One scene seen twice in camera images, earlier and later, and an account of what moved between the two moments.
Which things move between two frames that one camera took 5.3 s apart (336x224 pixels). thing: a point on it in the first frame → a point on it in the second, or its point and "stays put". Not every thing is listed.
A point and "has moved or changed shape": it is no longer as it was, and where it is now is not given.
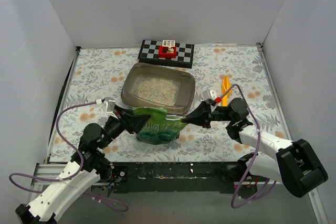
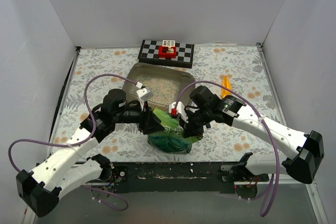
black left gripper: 122,118 → 144,121
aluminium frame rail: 320,213 stays put
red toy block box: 163,52 stays put
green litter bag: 157,129 has moved or changed shape
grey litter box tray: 147,86 stays put
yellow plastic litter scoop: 226,85 stays put
